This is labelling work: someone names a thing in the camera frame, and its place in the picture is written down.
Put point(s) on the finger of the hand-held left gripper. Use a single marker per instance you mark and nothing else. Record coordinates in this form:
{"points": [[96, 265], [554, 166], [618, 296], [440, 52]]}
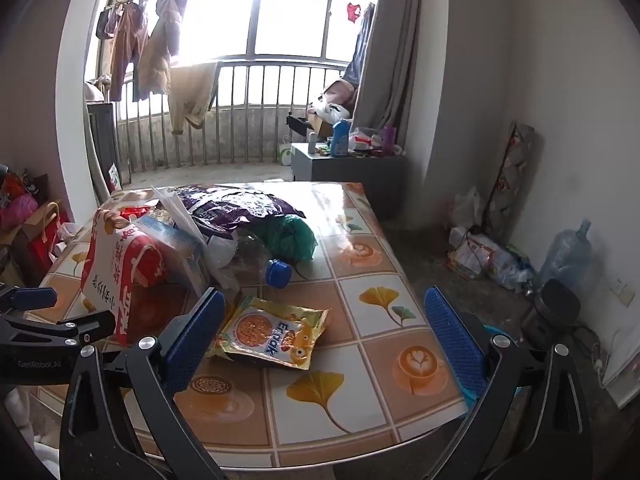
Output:
{"points": [[75, 327], [35, 298]]}

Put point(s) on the folded patterned mat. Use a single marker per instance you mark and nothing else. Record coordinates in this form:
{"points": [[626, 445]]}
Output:
{"points": [[510, 175]]}

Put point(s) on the dark balcony cabinet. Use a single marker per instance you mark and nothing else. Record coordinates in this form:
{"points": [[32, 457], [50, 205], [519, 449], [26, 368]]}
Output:
{"points": [[102, 135]]}

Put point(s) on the hanging pink trousers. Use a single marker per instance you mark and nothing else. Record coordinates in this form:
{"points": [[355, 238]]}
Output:
{"points": [[125, 45]]}

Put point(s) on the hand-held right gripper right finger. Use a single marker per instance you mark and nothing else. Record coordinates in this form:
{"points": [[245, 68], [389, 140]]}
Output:
{"points": [[455, 340]]}

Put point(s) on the green plastic bag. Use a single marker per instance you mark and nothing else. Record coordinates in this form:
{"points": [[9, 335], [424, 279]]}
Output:
{"points": [[292, 237]]}

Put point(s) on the pile of snack bags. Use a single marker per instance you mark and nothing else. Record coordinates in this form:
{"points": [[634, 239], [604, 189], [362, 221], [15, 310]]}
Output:
{"points": [[480, 257]]}

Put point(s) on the light blue plastic packet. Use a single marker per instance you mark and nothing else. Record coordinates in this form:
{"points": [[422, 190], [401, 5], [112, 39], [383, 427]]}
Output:
{"points": [[175, 247]]}

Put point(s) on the beige towel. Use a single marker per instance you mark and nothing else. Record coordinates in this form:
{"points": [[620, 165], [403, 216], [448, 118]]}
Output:
{"points": [[192, 92]]}

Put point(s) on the white plastic wrapper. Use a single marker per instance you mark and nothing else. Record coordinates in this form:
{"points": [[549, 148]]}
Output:
{"points": [[167, 205]]}

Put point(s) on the purple cup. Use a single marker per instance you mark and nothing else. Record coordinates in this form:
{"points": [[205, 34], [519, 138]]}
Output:
{"points": [[389, 137]]}

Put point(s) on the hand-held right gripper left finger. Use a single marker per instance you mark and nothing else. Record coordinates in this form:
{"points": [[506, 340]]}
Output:
{"points": [[195, 340]]}

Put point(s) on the metal balcony railing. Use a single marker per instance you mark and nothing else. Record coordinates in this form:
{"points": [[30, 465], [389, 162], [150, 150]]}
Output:
{"points": [[250, 110]]}

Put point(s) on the purple noodle packet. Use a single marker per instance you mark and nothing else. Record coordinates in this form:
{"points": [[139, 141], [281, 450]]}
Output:
{"points": [[235, 205]]}

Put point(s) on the hanging blue jeans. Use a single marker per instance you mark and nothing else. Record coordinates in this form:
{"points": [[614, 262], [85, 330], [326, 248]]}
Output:
{"points": [[357, 60]]}

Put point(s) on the grey cabinet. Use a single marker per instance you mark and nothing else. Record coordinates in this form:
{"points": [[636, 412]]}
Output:
{"points": [[350, 175]]}

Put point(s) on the wall socket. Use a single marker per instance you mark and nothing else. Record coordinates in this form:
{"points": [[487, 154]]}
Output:
{"points": [[621, 292]]}

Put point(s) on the hanging red garment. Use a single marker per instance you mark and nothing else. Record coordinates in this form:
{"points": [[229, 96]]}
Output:
{"points": [[353, 11]]}

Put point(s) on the grey curtain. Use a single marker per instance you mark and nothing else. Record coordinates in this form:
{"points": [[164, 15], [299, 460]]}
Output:
{"points": [[395, 45]]}

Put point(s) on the red gift bag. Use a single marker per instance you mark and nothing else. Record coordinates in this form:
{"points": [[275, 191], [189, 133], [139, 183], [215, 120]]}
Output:
{"points": [[47, 240]]}

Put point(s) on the clear plastic bottle blue cap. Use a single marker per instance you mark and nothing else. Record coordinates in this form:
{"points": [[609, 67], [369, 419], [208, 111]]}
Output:
{"points": [[277, 272]]}

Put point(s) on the yellow biscuit packet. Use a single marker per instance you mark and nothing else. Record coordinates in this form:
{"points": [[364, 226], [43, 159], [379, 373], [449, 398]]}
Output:
{"points": [[270, 332]]}

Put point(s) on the hanging pale padded jacket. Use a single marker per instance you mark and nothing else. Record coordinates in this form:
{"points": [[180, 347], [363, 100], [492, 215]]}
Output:
{"points": [[160, 50]]}

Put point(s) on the blue plastic basket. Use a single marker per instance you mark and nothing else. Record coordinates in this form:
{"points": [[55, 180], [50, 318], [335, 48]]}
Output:
{"points": [[474, 396]]}

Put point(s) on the large blue water jug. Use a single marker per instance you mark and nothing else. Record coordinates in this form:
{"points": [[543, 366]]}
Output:
{"points": [[567, 257]]}

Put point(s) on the window frame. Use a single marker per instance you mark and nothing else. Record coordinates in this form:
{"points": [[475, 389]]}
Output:
{"points": [[251, 10]]}

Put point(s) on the red white plastic bag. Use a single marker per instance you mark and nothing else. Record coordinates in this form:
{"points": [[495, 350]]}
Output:
{"points": [[125, 270]]}

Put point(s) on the dark grey rice cooker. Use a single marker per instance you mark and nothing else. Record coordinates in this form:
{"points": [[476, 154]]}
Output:
{"points": [[555, 305]]}

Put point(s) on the blue detergent bottle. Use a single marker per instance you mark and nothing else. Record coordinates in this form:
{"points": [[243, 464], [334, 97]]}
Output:
{"points": [[340, 139]]}

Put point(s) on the white green container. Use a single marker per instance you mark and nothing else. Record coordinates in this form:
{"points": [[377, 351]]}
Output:
{"points": [[286, 154]]}

